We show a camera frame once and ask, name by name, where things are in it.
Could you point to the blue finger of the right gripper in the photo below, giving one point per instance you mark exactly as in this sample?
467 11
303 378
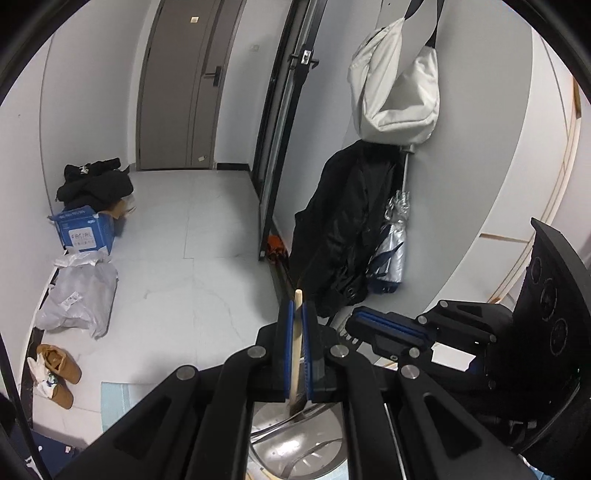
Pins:
389 334

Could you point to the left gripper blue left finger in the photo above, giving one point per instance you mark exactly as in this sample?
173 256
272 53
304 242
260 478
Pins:
270 375

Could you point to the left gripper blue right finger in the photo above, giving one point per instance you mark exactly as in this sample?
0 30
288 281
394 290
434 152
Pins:
321 346

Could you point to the wooden chopstick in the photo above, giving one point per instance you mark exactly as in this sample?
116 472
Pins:
295 360

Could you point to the white shoulder bag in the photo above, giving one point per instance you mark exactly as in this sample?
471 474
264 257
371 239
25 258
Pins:
394 105

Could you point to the silver folded umbrella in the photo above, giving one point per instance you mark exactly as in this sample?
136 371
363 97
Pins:
386 269

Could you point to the white utensil holder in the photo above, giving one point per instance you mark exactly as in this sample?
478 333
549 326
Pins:
308 445

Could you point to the black hanging jacket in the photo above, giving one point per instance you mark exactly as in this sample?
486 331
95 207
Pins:
337 234

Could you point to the orange object on floor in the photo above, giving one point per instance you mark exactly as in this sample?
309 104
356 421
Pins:
274 250

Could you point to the teal checkered tablecloth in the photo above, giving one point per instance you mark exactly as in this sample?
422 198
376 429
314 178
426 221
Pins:
118 398

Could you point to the grey plastic bag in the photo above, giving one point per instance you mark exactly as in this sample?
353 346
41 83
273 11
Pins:
82 295

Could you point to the tan shoe far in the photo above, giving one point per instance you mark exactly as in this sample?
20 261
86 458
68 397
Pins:
60 363

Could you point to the tan shoe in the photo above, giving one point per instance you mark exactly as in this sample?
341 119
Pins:
49 385
60 363

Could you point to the tan shoe near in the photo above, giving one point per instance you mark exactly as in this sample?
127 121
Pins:
49 385

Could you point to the navy jordan shoe box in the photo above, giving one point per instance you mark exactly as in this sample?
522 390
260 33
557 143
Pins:
55 454

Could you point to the blue facial cardboard box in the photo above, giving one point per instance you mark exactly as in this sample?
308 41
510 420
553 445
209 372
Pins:
83 229

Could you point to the black clothes pile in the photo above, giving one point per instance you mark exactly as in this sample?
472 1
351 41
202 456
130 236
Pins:
99 185

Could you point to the black framed glass door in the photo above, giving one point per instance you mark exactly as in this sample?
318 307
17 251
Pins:
295 58

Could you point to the grey entrance door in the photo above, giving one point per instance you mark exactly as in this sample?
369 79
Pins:
181 83

